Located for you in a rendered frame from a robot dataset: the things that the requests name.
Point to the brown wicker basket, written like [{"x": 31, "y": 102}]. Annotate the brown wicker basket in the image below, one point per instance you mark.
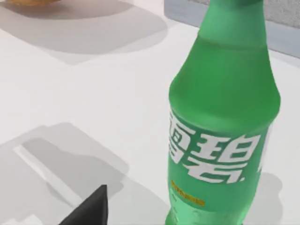
[{"x": 32, "y": 2}]

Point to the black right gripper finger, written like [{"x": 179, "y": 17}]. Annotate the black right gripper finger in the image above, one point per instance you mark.
[{"x": 93, "y": 208}]

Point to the green bottle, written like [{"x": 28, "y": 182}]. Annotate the green bottle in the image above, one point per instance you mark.
[{"x": 218, "y": 117}]

